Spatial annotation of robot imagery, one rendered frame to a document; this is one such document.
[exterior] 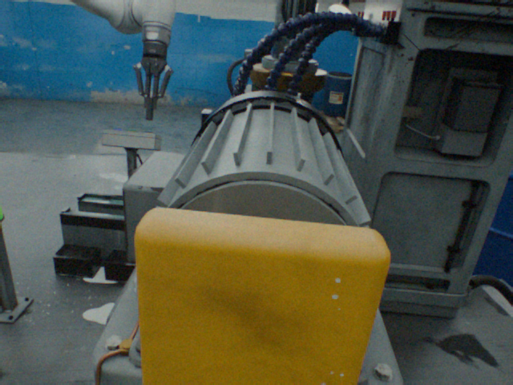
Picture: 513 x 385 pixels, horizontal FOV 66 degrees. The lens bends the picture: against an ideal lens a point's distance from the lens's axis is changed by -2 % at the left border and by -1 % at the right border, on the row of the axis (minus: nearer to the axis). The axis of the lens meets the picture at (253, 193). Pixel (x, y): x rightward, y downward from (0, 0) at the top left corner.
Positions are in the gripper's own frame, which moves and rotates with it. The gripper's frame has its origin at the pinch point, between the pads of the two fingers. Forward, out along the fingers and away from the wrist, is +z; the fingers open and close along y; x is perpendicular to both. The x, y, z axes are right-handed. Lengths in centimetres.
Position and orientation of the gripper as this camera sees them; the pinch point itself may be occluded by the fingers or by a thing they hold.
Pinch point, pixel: (150, 109)
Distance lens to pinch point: 133.8
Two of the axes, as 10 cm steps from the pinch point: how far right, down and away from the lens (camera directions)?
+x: 0.2, -0.6, 10.0
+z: -1.0, 9.9, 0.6
